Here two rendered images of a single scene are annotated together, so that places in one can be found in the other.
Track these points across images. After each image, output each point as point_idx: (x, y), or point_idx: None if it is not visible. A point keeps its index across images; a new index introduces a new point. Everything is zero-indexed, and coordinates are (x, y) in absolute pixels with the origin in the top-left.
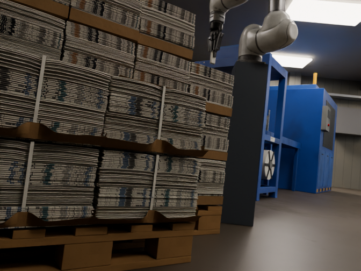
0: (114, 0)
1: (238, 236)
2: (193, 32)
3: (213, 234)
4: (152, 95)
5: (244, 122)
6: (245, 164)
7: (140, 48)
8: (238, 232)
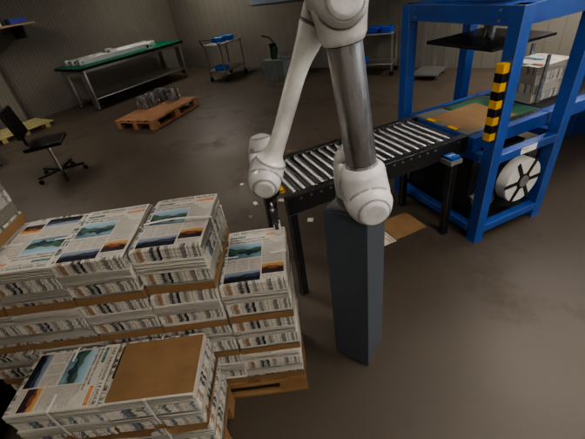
0: (102, 280)
1: (322, 400)
2: (205, 265)
3: (299, 391)
4: (138, 405)
5: (345, 280)
6: (353, 318)
7: (153, 300)
8: (332, 386)
